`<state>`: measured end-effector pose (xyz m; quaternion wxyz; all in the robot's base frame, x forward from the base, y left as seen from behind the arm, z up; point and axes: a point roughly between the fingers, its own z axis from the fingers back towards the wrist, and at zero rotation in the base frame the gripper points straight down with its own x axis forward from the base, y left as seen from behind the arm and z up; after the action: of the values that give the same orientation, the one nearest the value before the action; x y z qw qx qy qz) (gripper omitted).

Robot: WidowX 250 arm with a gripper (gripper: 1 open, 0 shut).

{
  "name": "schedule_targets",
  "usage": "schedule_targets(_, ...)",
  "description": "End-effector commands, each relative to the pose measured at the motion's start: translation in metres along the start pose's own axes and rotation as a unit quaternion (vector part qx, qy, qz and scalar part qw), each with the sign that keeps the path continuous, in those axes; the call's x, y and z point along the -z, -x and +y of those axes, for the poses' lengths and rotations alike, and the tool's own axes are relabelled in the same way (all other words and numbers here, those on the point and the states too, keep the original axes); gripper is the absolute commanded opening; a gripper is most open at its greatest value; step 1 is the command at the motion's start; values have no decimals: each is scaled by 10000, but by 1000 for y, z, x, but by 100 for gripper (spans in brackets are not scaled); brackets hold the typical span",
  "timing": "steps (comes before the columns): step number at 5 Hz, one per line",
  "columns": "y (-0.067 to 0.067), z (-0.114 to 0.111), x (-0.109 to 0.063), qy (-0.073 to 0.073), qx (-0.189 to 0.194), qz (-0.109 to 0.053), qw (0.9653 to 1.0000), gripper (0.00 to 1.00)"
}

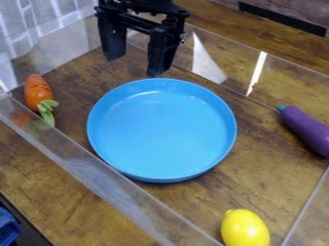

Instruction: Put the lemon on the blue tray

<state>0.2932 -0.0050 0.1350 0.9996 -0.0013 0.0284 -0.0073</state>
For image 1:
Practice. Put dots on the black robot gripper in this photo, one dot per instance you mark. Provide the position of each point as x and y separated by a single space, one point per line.
142 15

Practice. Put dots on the yellow toy lemon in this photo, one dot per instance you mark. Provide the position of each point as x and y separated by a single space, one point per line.
244 229

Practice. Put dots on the blue round tray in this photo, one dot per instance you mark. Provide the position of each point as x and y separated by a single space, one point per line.
162 130

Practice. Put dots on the orange toy carrot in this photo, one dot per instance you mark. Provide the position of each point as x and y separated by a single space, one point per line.
39 98

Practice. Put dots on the purple toy eggplant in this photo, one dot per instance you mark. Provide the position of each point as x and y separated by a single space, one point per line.
312 131

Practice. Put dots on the blue object at corner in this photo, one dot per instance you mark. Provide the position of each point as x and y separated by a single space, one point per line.
10 228

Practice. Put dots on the clear acrylic enclosure wall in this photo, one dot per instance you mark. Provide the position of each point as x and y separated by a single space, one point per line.
83 204

